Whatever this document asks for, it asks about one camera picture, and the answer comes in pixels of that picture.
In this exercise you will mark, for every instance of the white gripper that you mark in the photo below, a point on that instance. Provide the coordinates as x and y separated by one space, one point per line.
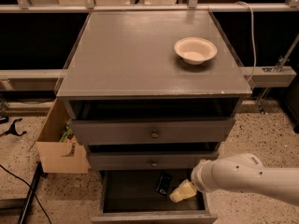
198 177

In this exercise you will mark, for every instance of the blueberry rxbar dark wrapper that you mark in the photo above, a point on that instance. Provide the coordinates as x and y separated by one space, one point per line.
163 184

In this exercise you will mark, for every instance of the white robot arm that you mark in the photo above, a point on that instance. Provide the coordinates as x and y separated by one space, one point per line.
243 173

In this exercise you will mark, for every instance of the grey middle drawer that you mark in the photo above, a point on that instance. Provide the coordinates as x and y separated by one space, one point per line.
149 160

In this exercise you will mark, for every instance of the grey drawer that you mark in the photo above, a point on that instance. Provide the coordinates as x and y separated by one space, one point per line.
129 197
149 160
115 132

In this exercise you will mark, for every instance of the grey bottom drawer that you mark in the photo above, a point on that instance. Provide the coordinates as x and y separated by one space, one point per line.
129 197

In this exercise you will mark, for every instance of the grey drawer cabinet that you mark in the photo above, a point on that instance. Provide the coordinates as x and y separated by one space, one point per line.
125 68

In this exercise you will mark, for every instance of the grey top drawer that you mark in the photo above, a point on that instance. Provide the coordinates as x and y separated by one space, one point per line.
115 132

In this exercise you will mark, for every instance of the green packet in box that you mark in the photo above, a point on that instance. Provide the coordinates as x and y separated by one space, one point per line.
67 132

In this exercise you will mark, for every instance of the cardboard box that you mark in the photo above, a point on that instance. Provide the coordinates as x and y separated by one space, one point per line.
63 158

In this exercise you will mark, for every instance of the white paper bowl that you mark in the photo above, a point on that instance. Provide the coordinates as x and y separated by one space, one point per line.
195 50

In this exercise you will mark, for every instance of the black floor bar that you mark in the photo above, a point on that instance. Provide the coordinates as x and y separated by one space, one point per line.
26 208

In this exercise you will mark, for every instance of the black clamp tool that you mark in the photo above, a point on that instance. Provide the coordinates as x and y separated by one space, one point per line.
12 130

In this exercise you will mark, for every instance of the metal rail frame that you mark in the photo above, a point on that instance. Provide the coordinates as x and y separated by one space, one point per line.
140 7

